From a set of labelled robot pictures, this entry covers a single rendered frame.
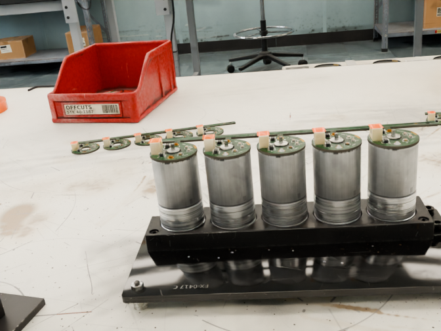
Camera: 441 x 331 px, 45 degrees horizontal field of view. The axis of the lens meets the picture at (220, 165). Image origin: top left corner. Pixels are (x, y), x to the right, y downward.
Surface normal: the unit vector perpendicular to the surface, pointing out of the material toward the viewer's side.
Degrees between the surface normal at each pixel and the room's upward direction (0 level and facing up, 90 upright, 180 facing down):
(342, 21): 90
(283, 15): 90
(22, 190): 0
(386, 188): 90
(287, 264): 0
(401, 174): 90
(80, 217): 0
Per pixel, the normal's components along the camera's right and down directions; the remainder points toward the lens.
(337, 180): -0.20, 0.40
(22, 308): -0.10, -0.92
